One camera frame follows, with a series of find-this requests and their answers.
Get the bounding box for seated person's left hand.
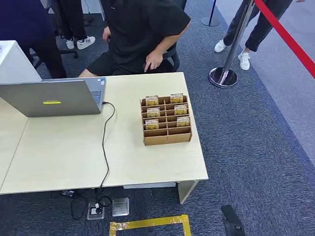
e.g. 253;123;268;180
144;50;164;73

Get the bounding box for seated person's right hand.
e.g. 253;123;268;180
103;27;112;44

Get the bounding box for brown cardboard card holder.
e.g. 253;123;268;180
140;93;193;146

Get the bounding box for seated person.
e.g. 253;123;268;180
79;0;191;78

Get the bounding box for person with striped white sneakers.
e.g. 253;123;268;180
57;0;96;50

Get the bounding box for person in dark blue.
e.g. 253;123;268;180
0;0;67;80

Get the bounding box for standing person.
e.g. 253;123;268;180
214;0;306;71

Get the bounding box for white furniture panel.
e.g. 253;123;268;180
81;0;106;21

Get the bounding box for silver laptop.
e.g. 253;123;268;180
0;77;107;118

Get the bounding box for white desk crossbeam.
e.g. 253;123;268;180
123;181;177;190

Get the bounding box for white cabinet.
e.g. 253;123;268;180
0;40;42;85

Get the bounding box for beige desk leg panel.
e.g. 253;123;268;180
178;180;199;205

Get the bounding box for closed metal floor socket plate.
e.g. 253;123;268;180
112;197;129;217

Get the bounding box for yellow floor tape outline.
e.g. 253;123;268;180
109;214;191;236

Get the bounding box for open floor socket box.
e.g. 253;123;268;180
87;202;106;220

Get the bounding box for red barrier belt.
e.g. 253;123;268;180
254;0;315;80

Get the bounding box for dark blue stanchion post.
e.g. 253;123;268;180
201;0;221;27

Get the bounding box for black power cable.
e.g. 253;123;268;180
70;101;116;221

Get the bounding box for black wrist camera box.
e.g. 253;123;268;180
221;204;246;236

